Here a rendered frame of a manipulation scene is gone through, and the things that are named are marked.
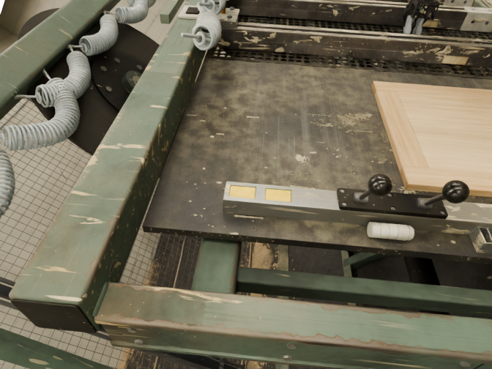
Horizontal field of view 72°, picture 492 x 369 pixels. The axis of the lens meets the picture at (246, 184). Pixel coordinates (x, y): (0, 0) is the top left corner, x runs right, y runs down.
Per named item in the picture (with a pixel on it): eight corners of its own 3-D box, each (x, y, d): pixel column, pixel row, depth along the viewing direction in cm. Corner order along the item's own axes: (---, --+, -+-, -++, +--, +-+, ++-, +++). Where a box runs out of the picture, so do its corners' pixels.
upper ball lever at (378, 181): (367, 210, 65) (397, 195, 52) (348, 208, 65) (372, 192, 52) (367, 190, 66) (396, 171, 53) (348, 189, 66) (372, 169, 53)
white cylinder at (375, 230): (367, 240, 64) (410, 244, 64) (373, 230, 62) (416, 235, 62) (365, 228, 66) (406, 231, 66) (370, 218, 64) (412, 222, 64)
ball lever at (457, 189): (430, 215, 65) (476, 202, 52) (411, 214, 65) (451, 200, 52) (430, 196, 66) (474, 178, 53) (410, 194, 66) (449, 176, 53)
